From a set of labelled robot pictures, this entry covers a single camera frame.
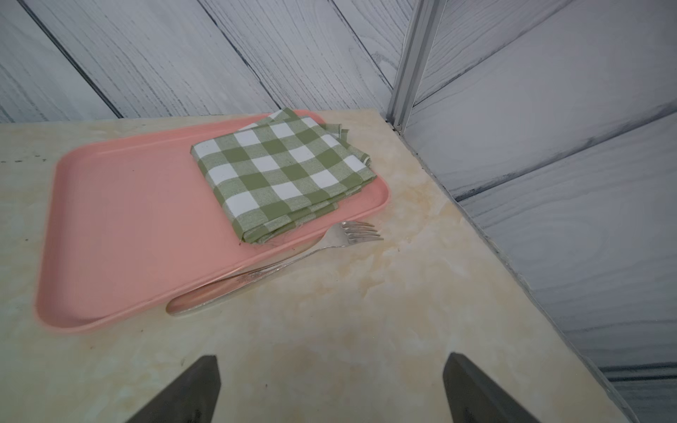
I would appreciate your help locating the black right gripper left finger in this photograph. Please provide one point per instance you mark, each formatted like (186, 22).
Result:
(191, 397)

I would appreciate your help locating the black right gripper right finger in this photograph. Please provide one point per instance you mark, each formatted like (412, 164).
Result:
(474, 397)

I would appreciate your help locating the silver metal fork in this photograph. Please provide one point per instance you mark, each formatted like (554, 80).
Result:
(341, 235)

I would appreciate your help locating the pink plastic tray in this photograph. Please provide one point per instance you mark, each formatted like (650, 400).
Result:
(133, 224)

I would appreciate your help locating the green white checkered cloth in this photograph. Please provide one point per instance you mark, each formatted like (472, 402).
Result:
(282, 171)

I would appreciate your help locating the aluminium frame post right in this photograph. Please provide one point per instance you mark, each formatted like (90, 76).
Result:
(414, 58)

